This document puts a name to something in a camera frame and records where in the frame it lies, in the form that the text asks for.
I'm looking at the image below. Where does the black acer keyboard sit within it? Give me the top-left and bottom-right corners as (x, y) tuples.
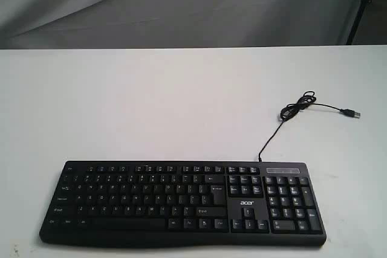
(39, 161), (327, 248)

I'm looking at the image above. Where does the grey backdrop cloth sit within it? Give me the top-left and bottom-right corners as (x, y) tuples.
(1, 0), (362, 49)

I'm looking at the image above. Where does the black stand pole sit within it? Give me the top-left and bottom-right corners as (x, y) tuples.
(346, 0), (372, 45)

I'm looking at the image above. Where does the black USB cable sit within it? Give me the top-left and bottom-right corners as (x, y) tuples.
(258, 90), (362, 162)

